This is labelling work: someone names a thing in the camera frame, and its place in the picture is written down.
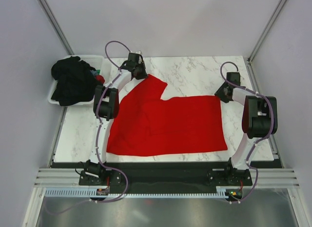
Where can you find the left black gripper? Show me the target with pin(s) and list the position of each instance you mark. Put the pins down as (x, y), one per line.
(145, 74)

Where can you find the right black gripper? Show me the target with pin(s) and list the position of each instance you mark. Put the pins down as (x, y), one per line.
(219, 94)

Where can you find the white plastic basket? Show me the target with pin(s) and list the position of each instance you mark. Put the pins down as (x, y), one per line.
(80, 80)

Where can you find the red t shirt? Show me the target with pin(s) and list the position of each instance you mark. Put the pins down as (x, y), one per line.
(146, 125)

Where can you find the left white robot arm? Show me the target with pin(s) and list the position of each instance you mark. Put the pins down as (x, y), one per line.
(106, 101)

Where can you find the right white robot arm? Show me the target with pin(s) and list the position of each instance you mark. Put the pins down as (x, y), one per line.
(259, 119)

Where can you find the red cloth in basket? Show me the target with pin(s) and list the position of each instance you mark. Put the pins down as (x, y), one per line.
(100, 79)

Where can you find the black t shirt pile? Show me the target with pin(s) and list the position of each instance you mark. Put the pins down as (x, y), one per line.
(70, 83)

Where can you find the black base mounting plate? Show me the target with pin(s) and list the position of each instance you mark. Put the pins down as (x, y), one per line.
(166, 176)

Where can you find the white slotted cable duct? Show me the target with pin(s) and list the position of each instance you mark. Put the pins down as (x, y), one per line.
(92, 192)

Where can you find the left aluminium frame post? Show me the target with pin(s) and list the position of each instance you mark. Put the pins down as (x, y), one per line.
(57, 28)

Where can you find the aluminium frame post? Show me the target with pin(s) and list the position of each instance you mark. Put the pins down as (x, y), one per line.
(268, 27)
(57, 28)

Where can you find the right aluminium frame post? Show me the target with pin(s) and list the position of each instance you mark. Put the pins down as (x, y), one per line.
(268, 27)

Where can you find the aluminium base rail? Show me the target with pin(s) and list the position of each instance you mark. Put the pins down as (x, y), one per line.
(267, 178)

